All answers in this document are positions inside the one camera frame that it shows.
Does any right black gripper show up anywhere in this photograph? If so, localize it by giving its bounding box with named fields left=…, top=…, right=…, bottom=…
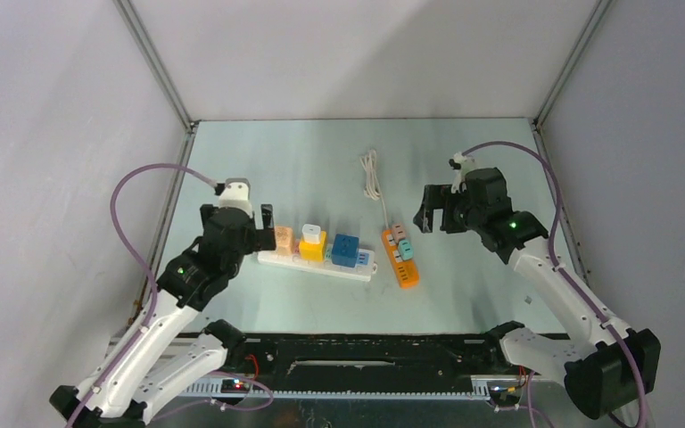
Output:
left=412, top=185, right=485, bottom=235

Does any beige cube socket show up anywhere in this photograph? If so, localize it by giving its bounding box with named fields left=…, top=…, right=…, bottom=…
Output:
left=274, top=226, right=295, bottom=256

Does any teal plug adapter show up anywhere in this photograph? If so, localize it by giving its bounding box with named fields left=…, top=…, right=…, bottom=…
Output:
left=397, top=238, right=414, bottom=261

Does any white plug adapter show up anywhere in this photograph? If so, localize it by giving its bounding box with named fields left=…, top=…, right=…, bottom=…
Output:
left=301, top=224, right=323, bottom=244

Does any orange power strip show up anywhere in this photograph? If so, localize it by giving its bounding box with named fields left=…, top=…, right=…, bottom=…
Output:
left=382, top=228, right=420, bottom=289

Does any yellow cube socket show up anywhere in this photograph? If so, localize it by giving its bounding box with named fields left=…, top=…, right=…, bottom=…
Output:
left=299, top=230, right=327, bottom=262

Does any white cord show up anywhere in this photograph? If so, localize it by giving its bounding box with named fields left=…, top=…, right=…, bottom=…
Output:
left=359, top=148, right=392, bottom=232

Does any blue cube socket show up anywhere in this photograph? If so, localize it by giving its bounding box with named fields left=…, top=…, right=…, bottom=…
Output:
left=331, top=234, right=359, bottom=268

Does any white multicolour power strip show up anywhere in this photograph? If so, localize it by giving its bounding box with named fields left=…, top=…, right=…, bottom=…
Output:
left=257, top=246, right=378, bottom=283

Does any pink plug adapter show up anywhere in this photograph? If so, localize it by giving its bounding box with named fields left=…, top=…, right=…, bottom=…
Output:
left=390, top=223, right=408, bottom=243

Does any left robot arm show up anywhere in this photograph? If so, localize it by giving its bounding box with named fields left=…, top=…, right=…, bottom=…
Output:
left=49, top=202, right=276, bottom=427

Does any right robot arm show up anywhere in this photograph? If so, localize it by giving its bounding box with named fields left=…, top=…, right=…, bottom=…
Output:
left=413, top=168, right=661, bottom=419

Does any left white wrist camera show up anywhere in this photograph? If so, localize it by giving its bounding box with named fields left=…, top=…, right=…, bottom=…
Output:
left=214, top=178, right=254, bottom=218

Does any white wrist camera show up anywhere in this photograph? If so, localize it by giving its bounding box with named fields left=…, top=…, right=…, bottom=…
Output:
left=449, top=152, right=476, bottom=193
left=214, top=178, right=254, bottom=218

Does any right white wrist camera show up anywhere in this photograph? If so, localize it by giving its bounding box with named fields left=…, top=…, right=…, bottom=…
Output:
left=449, top=152, right=476, bottom=193

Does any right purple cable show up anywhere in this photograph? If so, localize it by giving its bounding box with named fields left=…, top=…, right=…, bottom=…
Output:
left=463, top=141, right=651, bottom=428

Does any purple cable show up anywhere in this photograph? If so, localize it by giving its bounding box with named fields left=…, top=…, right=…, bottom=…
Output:
left=463, top=141, right=651, bottom=428
left=62, top=163, right=276, bottom=428

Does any grey cable duct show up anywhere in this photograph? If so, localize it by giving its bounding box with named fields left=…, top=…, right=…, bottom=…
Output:
left=159, top=377, right=491, bottom=403

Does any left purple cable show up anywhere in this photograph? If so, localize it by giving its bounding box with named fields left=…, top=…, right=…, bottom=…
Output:
left=62, top=163, right=276, bottom=428

